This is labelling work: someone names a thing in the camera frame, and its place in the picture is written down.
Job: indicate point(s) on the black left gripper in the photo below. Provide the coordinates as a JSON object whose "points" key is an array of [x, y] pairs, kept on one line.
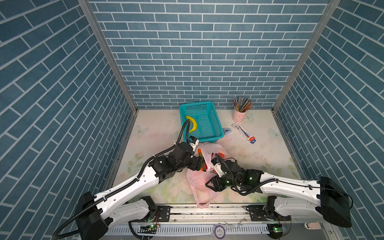
{"points": [[197, 163]]}

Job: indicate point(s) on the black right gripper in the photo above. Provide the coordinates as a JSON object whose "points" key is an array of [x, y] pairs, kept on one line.
{"points": [[215, 180]]}

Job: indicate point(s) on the pink plastic bag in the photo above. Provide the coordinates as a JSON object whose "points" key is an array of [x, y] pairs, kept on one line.
{"points": [[197, 179]]}

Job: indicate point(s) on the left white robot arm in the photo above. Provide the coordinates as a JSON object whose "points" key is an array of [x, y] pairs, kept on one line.
{"points": [[101, 212]]}

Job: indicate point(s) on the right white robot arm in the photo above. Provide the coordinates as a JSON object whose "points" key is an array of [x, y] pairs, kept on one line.
{"points": [[287, 198]]}

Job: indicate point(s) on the yellow banana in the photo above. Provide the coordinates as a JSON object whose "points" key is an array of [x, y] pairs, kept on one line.
{"points": [[194, 124]]}

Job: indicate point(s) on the teal plastic basket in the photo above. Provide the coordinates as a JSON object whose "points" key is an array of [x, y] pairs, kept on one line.
{"points": [[209, 128]]}

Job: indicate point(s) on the light blue stapler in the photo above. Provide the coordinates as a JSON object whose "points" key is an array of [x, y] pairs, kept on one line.
{"points": [[226, 130]]}

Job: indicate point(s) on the pink metal pencil bucket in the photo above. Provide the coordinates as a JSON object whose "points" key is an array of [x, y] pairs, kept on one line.
{"points": [[238, 116]]}

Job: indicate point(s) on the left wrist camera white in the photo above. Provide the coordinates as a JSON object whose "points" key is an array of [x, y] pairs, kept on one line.
{"points": [[193, 142]]}

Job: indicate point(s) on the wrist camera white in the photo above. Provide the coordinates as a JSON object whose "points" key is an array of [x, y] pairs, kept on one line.
{"points": [[217, 167], [193, 142]]}

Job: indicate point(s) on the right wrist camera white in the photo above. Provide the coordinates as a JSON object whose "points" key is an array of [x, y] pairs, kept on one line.
{"points": [[217, 167]]}

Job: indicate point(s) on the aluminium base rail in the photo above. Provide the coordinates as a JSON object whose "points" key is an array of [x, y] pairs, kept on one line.
{"points": [[210, 213]]}

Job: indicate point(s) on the left corner aluminium post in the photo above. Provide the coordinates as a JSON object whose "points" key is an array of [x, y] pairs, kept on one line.
{"points": [[92, 20]]}

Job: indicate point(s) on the corner aluminium post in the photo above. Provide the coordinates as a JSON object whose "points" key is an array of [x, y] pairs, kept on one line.
{"points": [[318, 30], [92, 20]]}

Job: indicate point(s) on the right corner aluminium post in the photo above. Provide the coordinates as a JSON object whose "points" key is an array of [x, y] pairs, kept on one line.
{"points": [[318, 30]]}

